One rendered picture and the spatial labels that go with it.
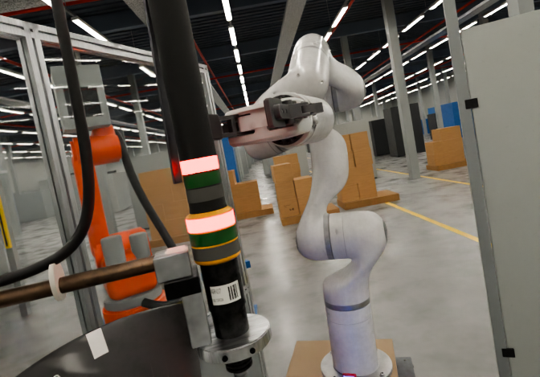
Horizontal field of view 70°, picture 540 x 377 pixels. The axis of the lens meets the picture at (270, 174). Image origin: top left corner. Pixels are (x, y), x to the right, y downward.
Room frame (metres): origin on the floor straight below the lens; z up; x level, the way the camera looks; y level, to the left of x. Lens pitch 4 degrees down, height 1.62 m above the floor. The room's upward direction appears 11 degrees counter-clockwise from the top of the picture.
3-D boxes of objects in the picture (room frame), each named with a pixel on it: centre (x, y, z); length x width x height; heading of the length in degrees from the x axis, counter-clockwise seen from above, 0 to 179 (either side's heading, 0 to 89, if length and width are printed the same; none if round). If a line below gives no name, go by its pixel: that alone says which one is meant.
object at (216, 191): (0.35, 0.06, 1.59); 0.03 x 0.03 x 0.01
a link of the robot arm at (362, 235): (0.99, -0.18, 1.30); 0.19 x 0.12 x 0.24; 75
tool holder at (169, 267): (0.35, 0.07, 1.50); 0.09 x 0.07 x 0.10; 102
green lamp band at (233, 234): (0.35, 0.06, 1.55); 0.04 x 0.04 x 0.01
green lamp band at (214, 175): (0.35, 0.06, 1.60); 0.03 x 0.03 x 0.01
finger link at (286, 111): (0.44, -0.03, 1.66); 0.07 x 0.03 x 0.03; 157
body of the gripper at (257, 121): (0.54, -0.02, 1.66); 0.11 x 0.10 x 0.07; 157
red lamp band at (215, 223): (0.35, 0.06, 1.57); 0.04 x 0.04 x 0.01
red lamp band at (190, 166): (0.35, 0.06, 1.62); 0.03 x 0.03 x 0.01
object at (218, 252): (0.35, 0.06, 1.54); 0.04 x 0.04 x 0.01
